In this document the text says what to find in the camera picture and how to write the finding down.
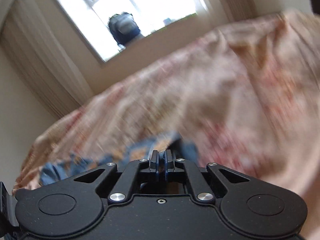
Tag blue patterned pants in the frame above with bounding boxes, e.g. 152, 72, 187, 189
39, 131, 199, 186

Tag pink floral bedspread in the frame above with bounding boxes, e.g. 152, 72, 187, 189
13, 10, 319, 239

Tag blue backpack on windowsill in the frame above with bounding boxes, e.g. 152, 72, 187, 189
107, 12, 144, 48

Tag window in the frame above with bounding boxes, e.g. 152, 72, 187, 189
57, 0, 208, 62

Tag beige curtain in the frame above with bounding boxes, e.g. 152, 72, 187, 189
1, 0, 93, 118

